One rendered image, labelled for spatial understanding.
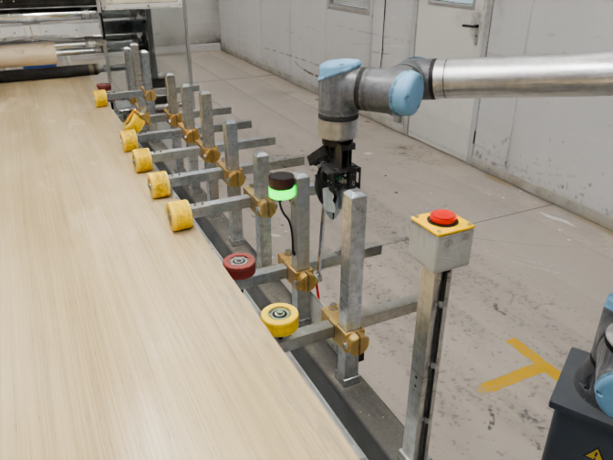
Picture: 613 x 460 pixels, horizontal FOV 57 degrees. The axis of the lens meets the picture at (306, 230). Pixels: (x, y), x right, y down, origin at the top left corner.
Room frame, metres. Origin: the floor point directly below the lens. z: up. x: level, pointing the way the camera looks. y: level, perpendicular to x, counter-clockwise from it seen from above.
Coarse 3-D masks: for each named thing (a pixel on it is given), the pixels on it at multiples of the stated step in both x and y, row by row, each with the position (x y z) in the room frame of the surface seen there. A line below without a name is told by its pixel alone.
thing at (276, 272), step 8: (368, 248) 1.35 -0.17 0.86; (376, 248) 1.36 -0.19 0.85; (312, 256) 1.30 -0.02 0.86; (328, 256) 1.30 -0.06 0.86; (336, 256) 1.31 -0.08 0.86; (368, 256) 1.35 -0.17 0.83; (280, 264) 1.27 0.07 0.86; (312, 264) 1.28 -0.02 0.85; (328, 264) 1.30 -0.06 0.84; (336, 264) 1.31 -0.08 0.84; (256, 272) 1.22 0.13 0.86; (264, 272) 1.22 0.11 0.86; (272, 272) 1.23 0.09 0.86; (280, 272) 1.24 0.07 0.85; (240, 280) 1.19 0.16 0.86; (248, 280) 1.20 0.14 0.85; (256, 280) 1.21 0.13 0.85; (264, 280) 1.22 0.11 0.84; (272, 280) 1.23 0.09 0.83; (240, 288) 1.19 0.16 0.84
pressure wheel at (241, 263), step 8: (232, 256) 1.22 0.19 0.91; (240, 256) 1.23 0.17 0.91; (248, 256) 1.22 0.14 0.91; (224, 264) 1.19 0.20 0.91; (232, 264) 1.19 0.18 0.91; (240, 264) 1.19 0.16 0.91; (248, 264) 1.19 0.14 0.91; (232, 272) 1.17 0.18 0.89; (240, 272) 1.17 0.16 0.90; (248, 272) 1.17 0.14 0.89
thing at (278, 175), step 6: (270, 174) 1.22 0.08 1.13; (276, 174) 1.22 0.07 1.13; (282, 174) 1.22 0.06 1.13; (288, 174) 1.22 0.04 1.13; (276, 180) 1.19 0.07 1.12; (282, 180) 1.19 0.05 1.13; (294, 198) 1.22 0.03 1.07; (294, 204) 1.22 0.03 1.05; (282, 210) 1.21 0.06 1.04; (288, 222) 1.22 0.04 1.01; (294, 252) 1.22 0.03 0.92
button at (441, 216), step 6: (438, 210) 0.79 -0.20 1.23; (444, 210) 0.79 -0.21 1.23; (432, 216) 0.77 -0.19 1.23; (438, 216) 0.77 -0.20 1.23; (444, 216) 0.77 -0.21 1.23; (450, 216) 0.77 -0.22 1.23; (456, 216) 0.77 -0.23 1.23; (438, 222) 0.76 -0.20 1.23; (444, 222) 0.76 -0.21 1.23; (450, 222) 0.76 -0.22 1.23
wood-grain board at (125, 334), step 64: (0, 128) 2.37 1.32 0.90; (64, 128) 2.37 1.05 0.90; (0, 192) 1.65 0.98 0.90; (64, 192) 1.65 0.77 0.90; (128, 192) 1.65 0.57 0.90; (0, 256) 1.23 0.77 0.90; (64, 256) 1.23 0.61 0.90; (128, 256) 1.23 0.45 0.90; (192, 256) 1.23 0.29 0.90; (0, 320) 0.96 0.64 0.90; (64, 320) 0.96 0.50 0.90; (128, 320) 0.96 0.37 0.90; (192, 320) 0.96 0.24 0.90; (256, 320) 0.96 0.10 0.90; (0, 384) 0.77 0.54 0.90; (64, 384) 0.77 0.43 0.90; (128, 384) 0.77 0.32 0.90; (192, 384) 0.77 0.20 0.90; (256, 384) 0.77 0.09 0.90; (0, 448) 0.63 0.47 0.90; (64, 448) 0.63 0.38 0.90; (128, 448) 0.63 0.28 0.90; (192, 448) 0.63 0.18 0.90; (256, 448) 0.63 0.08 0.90; (320, 448) 0.63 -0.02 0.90
